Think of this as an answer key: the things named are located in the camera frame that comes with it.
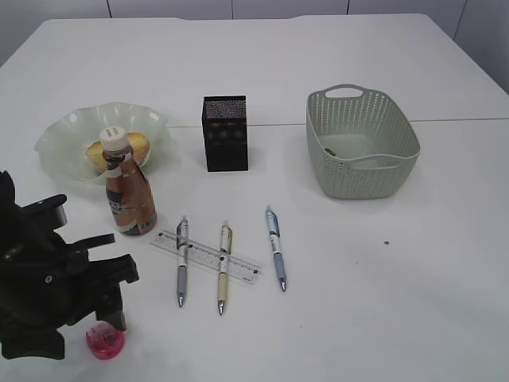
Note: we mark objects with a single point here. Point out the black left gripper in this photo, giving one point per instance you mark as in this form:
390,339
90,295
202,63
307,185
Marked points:
49,289

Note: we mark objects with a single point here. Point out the pink pencil sharpener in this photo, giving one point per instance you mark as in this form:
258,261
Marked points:
104,341

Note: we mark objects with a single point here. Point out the Nescafe coffee bottle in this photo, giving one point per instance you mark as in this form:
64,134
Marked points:
128,191

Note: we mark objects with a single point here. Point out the grey grip pen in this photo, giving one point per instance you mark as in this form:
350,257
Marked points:
182,271

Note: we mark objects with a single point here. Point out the clear plastic ruler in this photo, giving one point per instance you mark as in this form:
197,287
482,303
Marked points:
200,255

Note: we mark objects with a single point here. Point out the cream grip pen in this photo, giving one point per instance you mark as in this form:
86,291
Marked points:
225,251

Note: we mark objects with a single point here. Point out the sugared bread roll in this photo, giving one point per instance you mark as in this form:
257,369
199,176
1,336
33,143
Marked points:
139,142

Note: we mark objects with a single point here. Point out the blue grip pen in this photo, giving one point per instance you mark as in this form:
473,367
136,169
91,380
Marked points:
276,248

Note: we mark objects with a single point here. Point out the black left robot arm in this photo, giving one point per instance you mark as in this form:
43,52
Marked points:
16,229

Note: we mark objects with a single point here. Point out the pale green wavy plate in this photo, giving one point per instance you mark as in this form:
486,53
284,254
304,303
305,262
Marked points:
63,145

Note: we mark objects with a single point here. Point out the black mesh pen holder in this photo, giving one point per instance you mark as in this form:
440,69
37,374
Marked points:
224,124

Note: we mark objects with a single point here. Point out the pale green woven basket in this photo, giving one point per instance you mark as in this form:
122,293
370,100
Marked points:
376,145

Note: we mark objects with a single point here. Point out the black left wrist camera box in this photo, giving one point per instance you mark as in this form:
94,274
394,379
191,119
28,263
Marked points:
47,214

